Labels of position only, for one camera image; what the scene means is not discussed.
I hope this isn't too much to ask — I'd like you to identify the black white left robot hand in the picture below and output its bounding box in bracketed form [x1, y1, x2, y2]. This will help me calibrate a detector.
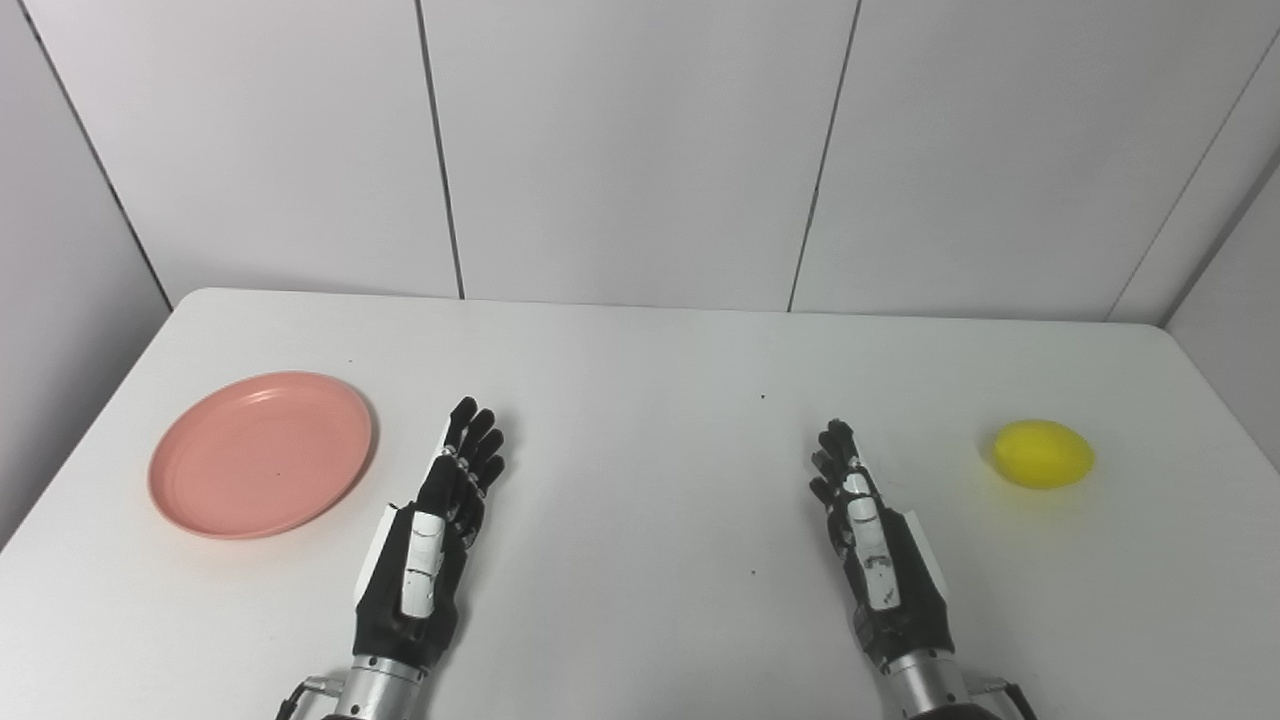
[352, 397, 508, 669]

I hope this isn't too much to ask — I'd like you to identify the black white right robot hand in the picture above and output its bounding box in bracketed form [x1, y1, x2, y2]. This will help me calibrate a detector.
[810, 418, 956, 669]

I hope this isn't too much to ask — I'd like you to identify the pink plastic plate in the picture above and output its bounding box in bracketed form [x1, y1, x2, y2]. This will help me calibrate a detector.
[148, 372, 375, 541]

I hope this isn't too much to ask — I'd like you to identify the yellow lemon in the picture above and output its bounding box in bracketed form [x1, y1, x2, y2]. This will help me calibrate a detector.
[992, 419, 1095, 490]

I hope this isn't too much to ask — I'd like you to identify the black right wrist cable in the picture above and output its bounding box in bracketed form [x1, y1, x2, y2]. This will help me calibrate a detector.
[968, 677, 1037, 720]

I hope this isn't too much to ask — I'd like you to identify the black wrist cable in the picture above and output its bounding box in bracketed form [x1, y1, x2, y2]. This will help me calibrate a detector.
[277, 677, 346, 720]
[968, 677, 1037, 720]

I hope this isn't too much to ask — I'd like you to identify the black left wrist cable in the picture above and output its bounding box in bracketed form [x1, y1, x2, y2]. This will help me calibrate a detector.
[277, 677, 346, 720]

